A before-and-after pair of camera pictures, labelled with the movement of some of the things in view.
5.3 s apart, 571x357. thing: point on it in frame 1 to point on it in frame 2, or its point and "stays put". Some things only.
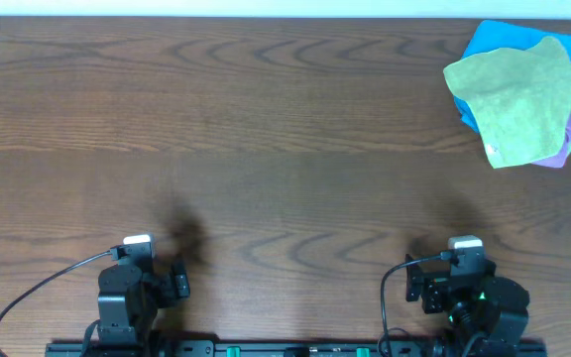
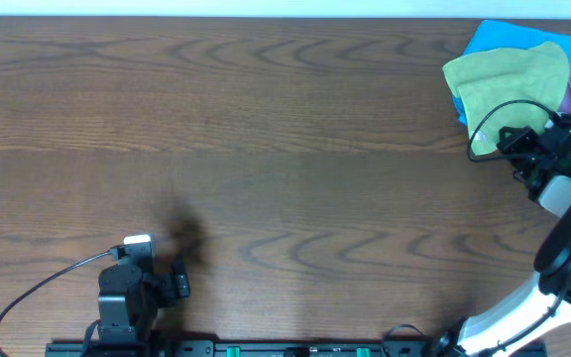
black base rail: (276, 348) stays put
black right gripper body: (436, 298) to (525, 153)
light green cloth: (521, 100) stays put
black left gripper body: (167, 291) stays put
